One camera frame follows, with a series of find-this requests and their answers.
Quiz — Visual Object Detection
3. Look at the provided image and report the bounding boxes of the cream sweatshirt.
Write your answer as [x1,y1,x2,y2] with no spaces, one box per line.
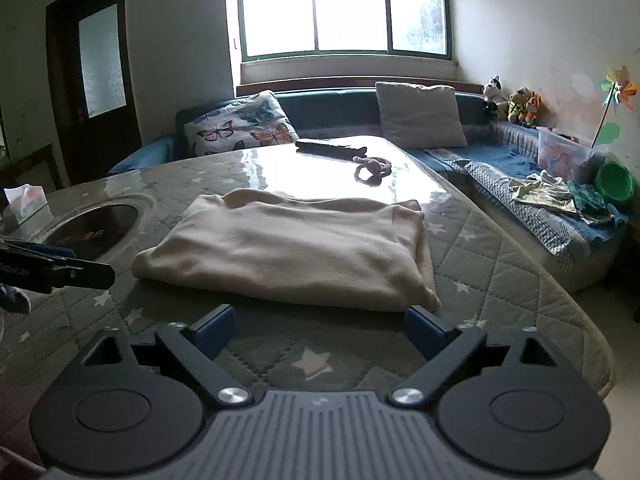
[131,188,440,312]

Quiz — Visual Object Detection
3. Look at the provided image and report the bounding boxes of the crumpled clothes on sofa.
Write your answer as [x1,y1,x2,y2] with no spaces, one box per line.
[508,170,627,226]

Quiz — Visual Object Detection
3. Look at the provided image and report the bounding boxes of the black induction cooktop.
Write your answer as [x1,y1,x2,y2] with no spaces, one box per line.
[42,204,139,260]

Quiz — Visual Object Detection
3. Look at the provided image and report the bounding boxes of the tissue box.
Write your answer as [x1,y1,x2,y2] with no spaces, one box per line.
[2,184,48,226]

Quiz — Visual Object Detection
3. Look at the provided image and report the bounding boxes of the black remote control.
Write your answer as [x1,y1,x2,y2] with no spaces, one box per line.
[295,140,367,160]

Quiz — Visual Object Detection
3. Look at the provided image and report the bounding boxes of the clear plastic box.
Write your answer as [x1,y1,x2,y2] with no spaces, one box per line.
[537,127,605,183]

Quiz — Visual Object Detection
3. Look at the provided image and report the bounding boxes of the dark door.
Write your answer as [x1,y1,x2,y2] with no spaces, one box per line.
[46,0,142,185]

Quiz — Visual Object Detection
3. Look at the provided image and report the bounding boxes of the grey pillow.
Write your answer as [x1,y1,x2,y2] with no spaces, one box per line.
[375,81,468,150]

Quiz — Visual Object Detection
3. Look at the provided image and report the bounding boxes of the butterfly pillow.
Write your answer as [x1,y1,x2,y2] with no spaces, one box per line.
[183,90,298,156]

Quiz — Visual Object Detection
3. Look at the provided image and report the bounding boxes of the green bowl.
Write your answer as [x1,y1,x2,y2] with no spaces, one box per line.
[594,162,634,204]

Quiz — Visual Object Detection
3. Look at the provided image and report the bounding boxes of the orange plush toy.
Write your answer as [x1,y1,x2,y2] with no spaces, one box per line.
[524,91,544,128]

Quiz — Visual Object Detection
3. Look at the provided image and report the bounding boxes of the yellow plush toy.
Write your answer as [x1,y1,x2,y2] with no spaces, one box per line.
[506,87,533,125]

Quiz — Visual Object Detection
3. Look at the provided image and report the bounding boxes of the black white plush toy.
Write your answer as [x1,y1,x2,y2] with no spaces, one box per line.
[483,75,508,120]

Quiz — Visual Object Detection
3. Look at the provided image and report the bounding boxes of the paper pinwheel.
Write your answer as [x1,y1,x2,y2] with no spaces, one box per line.
[591,65,639,148]

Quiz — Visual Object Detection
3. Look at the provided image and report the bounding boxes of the window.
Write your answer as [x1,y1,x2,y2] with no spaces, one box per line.
[239,0,451,61]

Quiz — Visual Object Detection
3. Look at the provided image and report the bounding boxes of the pink hair tie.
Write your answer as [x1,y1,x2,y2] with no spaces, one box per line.
[351,155,394,183]

